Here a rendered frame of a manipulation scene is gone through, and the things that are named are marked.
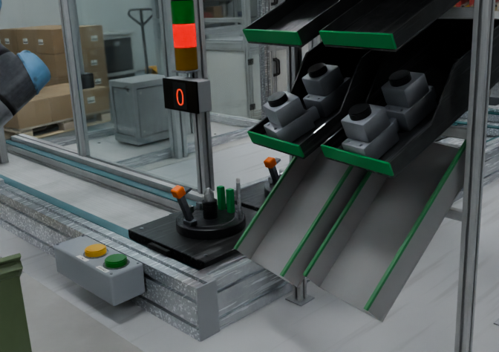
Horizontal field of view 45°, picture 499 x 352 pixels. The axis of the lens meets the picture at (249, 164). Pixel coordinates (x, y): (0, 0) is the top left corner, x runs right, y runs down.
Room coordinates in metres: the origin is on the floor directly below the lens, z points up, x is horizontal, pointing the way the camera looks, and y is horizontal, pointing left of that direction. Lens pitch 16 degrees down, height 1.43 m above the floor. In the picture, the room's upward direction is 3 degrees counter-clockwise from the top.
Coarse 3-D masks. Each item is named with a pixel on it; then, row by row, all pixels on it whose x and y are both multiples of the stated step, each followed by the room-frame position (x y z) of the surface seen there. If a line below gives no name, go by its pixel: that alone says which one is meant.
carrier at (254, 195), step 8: (280, 176) 1.37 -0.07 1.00; (256, 184) 1.40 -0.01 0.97; (264, 184) 1.40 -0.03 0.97; (272, 184) 1.34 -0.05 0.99; (248, 192) 1.34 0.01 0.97; (256, 192) 1.34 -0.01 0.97; (264, 192) 1.31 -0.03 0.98; (248, 200) 1.29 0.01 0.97; (256, 200) 1.29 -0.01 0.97; (264, 200) 1.29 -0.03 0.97; (248, 208) 1.26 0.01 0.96; (256, 208) 1.24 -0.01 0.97
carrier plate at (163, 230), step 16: (144, 224) 1.17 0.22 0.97; (160, 224) 1.17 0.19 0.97; (144, 240) 1.11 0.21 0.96; (160, 240) 1.08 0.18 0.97; (176, 240) 1.08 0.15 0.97; (192, 240) 1.08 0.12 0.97; (208, 240) 1.07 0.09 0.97; (224, 240) 1.07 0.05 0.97; (176, 256) 1.03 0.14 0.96; (192, 256) 1.00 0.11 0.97; (208, 256) 1.00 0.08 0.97; (224, 256) 1.01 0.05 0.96
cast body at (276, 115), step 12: (276, 96) 0.90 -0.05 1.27; (288, 96) 0.91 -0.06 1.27; (264, 108) 0.92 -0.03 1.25; (276, 108) 0.89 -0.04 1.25; (288, 108) 0.89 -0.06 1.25; (300, 108) 0.90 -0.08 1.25; (312, 108) 0.93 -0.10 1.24; (276, 120) 0.89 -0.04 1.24; (288, 120) 0.89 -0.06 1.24; (300, 120) 0.90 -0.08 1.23; (312, 120) 0.91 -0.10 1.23; (276, 132) 0.89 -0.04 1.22; (288, 132) 0.89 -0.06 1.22; (300, 132) 0.90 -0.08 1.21
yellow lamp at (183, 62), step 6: (180, 48) 1.34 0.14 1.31; (186, 48) 1.34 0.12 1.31; (192, 48) 1.35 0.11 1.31; (180, 54) 1.34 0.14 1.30; (186, 54) 1.34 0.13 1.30; (192, 54) 1.35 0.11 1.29; (180, 60) 1.34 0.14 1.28; (186, 60) 1.34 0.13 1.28; (192, 60) 1.35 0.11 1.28; (180, 66) 1.34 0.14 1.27; (186, 66) 1.34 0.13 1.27; (192, 66) 1.34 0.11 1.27
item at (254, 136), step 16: (320, 48) 1.03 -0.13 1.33; (336, 48) 1.05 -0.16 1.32; (304, 64) 1.01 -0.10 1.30; (336, 64) 1.05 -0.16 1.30; (352, 64) 1.07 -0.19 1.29; (368, 64) 0.92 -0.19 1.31; (352, 80) 0.90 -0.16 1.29; (368, 80) 0.92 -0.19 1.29; (304, 96) 1.01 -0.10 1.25; (352, 96) 0.90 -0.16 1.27; (336, 112) 0.93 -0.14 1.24; (256, 128) 0.95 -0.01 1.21; (320, 128) 0.86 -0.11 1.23; (336, 128) 0.88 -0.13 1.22; (256, 144) 0.94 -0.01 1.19; (272, 144) 0.90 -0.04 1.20; (288, 144) 0.86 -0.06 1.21; (304, 144) 0.85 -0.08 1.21; (320, 144) 0.86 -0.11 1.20
